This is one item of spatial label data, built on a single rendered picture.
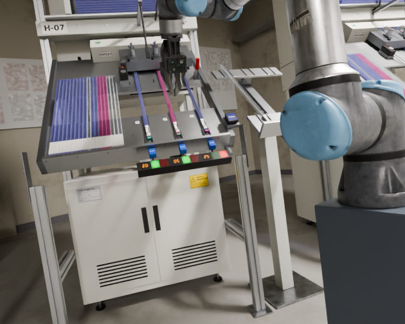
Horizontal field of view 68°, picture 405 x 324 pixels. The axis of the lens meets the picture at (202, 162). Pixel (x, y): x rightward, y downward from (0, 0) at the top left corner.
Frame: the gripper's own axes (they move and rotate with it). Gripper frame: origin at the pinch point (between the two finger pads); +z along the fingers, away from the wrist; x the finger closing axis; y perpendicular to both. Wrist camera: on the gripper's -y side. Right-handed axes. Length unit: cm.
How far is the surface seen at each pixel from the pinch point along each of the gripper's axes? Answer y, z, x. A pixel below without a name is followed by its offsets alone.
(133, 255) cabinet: 4, 74, -24
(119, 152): 8.9, 16.6, -22.1
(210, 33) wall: -406, 43, 134
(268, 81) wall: -340, 111, 214
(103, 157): 8.5, 18.0, -27.7
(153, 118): -8.2, 12.8, -7.8
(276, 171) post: 7, 38, 42
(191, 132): 2.5, 15.6, 5.2
